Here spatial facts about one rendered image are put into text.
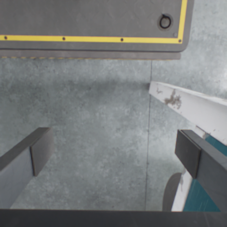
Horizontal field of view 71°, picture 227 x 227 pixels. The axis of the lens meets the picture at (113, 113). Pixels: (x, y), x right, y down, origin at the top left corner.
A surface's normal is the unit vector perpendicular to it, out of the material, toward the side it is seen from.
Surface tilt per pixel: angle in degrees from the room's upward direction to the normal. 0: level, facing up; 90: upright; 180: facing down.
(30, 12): 0
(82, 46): 0
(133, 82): 0
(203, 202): 90
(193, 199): 90
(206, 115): 90
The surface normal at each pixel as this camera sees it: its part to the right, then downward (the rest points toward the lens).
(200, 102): -0.99, -0.12
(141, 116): 0.00, 0.27
